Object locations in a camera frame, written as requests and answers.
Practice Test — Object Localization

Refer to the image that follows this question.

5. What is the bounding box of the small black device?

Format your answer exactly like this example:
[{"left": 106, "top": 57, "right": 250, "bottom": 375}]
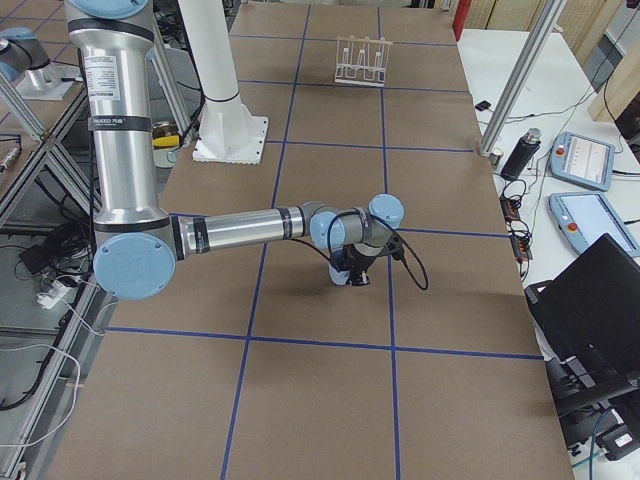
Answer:
[{"left": 474, "top": 100, "right": 491, "bottom": 111}]

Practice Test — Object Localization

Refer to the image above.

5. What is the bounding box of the aluminium frame post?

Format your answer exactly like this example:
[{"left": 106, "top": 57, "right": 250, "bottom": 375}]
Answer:
[{"left": 478, "top": 0, "right": 567, "bottom": 157}]

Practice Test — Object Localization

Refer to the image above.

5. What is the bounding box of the black thermos bottle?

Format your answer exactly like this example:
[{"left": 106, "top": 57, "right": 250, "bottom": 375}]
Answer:
[{"left": 500, "top": 128, "right": 541, "bottom": 181}]

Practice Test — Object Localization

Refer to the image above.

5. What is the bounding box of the black laptop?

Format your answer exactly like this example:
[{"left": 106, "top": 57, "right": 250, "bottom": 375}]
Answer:
[{"left": 525, "top": 234, "right": 639, "bottom": 375}]

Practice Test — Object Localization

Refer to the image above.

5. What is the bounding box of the enamel pot with lid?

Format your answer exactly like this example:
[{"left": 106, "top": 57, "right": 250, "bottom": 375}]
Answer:
[{"left": 152, "top": 121, "right": 181, "bottom": 168}]

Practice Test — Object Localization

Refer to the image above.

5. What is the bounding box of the lower teach pendant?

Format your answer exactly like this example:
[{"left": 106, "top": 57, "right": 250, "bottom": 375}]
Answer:
[{"left": 548, "top": 192, "right": 639, "bottom": 258}]

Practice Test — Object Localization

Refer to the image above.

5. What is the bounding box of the upper teach pendant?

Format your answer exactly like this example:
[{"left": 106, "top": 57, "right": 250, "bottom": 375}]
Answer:
[{"left": 549, "top": 131, "right": 616, "bottom": 192}]

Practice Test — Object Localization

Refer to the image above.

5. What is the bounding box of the white wire cup holder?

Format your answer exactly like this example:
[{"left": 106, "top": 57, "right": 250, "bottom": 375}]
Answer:
[{"left": 334, "top": 35, "right": 393, "bottom": 88}]

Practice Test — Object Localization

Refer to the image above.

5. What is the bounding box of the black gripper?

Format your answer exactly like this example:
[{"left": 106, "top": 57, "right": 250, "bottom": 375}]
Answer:
[{"left": 342, "top": 244, "right": 380, "bottom": 286}]

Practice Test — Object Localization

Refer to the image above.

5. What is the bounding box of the teach pendant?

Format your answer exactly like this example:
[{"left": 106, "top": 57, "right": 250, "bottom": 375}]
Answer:
[
  {"left": 549, "top": 131, "right": 616, "bottom": 192},
  {"left": 548, "top": 192, "right": 639, "bottom": 258}
]

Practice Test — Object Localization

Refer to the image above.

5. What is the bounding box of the small metal tin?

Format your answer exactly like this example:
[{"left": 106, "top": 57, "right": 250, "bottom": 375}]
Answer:
[{"left": 489, "top": 147, "right": 504, "bottom": 166}]

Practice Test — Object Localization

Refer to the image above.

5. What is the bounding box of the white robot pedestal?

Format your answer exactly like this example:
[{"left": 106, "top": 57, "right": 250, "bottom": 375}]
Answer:
[{"left": 179, "top": 0, "right": 269, "bottom": 165}]

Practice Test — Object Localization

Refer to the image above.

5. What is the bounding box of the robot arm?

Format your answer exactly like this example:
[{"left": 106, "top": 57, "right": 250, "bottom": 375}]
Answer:
[
  {"left": 1, "top": 27, "right": 83, "bottom": 101},
  {"left": 65, "top": 1, "right": 416, "bottom": 300}
]

